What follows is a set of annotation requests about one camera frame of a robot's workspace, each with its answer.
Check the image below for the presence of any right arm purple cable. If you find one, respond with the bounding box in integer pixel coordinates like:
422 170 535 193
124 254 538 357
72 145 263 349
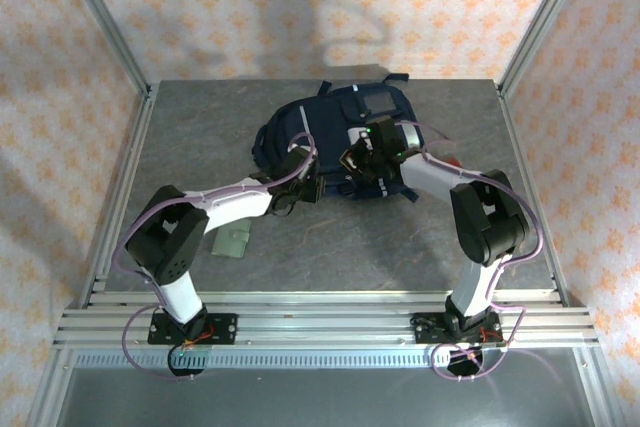
392 120 545 384

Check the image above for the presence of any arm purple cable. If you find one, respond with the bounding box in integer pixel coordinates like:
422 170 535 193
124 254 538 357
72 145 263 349
392 120 545 384
112 131 321 384

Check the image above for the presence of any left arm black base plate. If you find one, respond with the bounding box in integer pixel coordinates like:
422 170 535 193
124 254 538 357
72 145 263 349
147 313 239 347

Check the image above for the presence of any left gripper thin black cable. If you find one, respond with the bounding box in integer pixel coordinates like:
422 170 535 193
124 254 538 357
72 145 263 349
271 194 297 219

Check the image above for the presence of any navy blue backpack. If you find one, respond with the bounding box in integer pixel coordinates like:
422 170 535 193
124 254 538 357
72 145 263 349
251 73 426 202

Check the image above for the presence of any grey metal panel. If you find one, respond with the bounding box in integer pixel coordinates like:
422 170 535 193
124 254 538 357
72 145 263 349
47 366 609 427

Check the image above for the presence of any aluminium mounting rail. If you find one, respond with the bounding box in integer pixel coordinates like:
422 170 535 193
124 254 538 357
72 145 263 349
52 290 600 350

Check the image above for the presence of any aluminium frame post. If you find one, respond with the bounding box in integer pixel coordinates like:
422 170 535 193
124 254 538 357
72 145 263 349
497 0 597 98
53 0 154 98

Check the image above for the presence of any slotted grey cable duct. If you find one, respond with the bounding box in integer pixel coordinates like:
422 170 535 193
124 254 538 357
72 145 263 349
64 349 589 372

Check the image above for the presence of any aluminium table side rail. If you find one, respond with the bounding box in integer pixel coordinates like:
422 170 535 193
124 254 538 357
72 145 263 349
494 81 572 308
82 86 162 308

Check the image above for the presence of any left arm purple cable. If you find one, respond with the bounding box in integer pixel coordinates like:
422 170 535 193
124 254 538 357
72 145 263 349
112 131 321 384

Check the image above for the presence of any light green wallet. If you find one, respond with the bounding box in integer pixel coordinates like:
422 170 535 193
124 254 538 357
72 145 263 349
209 225 254 257

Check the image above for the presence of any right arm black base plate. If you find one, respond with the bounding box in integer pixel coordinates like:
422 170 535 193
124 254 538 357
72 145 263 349
412 311 503 348

